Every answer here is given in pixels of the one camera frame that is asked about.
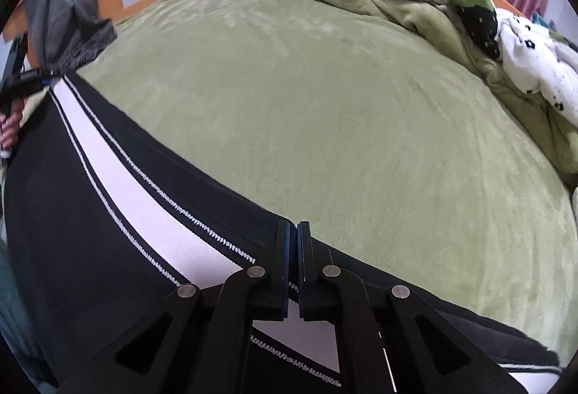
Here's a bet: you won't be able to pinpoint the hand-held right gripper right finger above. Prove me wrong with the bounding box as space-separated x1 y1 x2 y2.
296 220 522 394

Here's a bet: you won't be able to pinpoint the green plush bed sheet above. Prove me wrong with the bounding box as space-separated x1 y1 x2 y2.
22 0 578 359

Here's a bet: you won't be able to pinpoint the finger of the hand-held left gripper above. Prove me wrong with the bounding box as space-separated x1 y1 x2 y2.
18 68 64 90

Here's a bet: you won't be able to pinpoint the grey garment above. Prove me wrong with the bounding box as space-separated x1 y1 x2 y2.
22 0 118 74

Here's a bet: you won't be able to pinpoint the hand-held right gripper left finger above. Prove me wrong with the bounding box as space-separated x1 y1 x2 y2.
56 220 292 394

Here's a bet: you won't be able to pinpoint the black pants with white stripe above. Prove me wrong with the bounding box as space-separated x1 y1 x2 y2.
2 71 565 394

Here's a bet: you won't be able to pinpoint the person's left hand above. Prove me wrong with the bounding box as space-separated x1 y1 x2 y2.
0 102 23 151

